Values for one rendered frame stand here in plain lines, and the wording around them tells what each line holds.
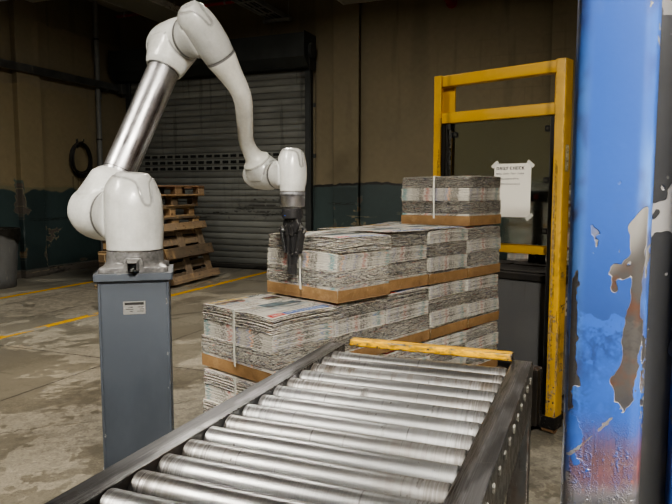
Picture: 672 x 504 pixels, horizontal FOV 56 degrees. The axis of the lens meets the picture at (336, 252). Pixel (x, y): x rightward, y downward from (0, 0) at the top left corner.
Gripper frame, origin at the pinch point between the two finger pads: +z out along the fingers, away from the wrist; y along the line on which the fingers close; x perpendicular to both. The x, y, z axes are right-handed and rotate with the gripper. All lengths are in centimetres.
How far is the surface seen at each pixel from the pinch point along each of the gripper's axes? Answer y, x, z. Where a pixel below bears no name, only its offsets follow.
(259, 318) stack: -13.0, 26.7, 14.2
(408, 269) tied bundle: -17, -47, 4
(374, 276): -20.3, -21.9, 4.6
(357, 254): -20.2, -12.3, -4.1
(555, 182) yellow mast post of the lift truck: -34, -143, -31
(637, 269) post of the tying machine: -161, 139, -23
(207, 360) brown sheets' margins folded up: 15.6, 26.4, 33.1
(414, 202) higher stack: 11, -90, -21
